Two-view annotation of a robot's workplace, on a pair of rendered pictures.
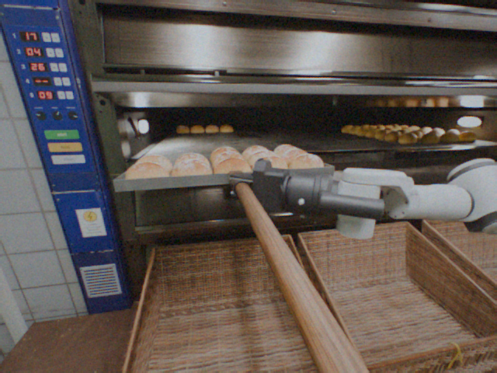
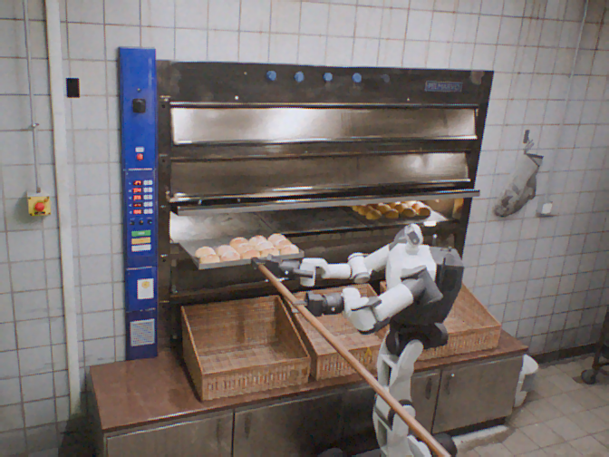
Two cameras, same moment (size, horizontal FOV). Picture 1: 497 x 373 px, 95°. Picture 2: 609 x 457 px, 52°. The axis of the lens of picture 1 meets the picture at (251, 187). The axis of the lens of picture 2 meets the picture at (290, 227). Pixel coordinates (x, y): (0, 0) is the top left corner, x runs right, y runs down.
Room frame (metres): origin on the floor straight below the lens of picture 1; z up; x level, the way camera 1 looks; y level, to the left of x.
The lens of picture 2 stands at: (-2.20, 0.52, 2.36)
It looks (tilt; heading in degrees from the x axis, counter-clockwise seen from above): 20 degrees down; 347
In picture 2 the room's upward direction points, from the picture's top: 4 degrees clockwise
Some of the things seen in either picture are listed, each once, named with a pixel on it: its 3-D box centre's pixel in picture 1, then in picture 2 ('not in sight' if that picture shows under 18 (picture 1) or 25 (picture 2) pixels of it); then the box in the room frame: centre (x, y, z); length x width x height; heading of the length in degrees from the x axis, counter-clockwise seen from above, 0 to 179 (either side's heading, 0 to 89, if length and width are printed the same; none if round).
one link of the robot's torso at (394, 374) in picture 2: not in sight; (398, 377); (0.09, -0.59, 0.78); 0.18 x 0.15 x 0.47; 12
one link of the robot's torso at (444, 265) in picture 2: not in sight; (421, 282); (0.08, -0.63, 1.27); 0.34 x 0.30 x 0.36; 164
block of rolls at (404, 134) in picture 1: (400, 132); (378, 199); (1.48, -0.94, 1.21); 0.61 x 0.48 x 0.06; 11
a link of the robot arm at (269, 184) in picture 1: (284, 191); (279, 267); (0.44, -0.07, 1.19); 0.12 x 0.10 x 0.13; 68
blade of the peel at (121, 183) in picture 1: (226, 161); (240, 247); (0.72, 0.08, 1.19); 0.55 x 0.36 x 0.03; 103
